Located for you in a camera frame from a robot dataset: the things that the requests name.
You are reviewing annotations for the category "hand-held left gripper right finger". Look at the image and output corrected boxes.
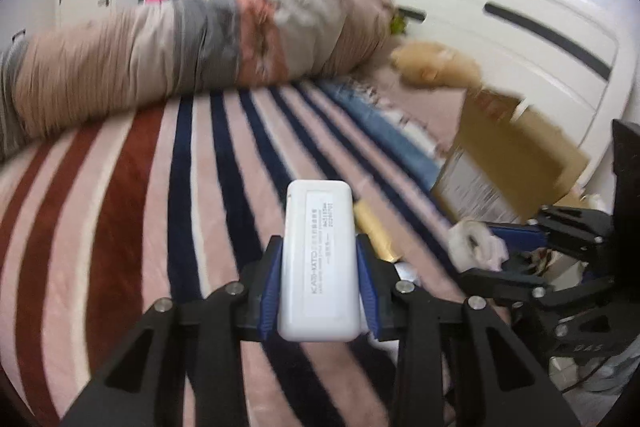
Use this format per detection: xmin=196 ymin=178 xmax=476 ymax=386
xmin=354 ymin=233 xmax=582 ymax=427

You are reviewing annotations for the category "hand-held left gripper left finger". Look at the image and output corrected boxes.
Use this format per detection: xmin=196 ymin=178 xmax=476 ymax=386
xmin=60 ymin=235 xmax=347 ymax=427

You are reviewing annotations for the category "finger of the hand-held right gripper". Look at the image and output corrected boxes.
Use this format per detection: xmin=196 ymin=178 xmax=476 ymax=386
xmin=486 ymin=205 xmax=617 ymax=258
xmin=459 ymin=257 xmax=561 ymax=304

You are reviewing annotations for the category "white tissue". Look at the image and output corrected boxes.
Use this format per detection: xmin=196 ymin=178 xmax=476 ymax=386
xmin=447 ymin=218 xmax=510 ymax=272

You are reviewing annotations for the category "white rectangular plastic case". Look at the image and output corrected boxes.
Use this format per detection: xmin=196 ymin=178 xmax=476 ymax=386
xmin=278 ymin=179 xmax=363 ymax=342

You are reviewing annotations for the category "gold cylindrical tube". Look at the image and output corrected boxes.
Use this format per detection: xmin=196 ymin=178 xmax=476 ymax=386
xmin=353 ymin=200 xmax=404 ymax=264

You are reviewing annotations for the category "brown cardboard box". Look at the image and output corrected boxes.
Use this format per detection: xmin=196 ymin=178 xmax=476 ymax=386
xmin=431 ymin=88 xmax=592 ymax=225

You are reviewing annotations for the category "striped pink fleece blanket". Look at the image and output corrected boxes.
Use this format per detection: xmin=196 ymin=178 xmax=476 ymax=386
xmin=0 ymin=77 xmax=511 ymax=427

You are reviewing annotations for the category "blue printed cloth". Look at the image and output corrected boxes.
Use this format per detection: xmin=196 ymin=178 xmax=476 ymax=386
xmin=316 ymin=80 xmax=445 ymax=194

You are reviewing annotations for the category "tan plush toy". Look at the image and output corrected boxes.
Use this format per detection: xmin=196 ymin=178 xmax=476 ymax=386
xmin=390 ymin=41 xmax=485 ymax=88

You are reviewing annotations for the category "white bed headboard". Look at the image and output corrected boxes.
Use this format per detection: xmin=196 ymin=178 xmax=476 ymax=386
xmin=366 ymin=0 xmax=637 ymax=188

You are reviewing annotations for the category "rolled beige grey duvet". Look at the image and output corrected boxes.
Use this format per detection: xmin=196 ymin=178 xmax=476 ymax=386
xmin=0 ymin=0 xmax=397 ymax=162

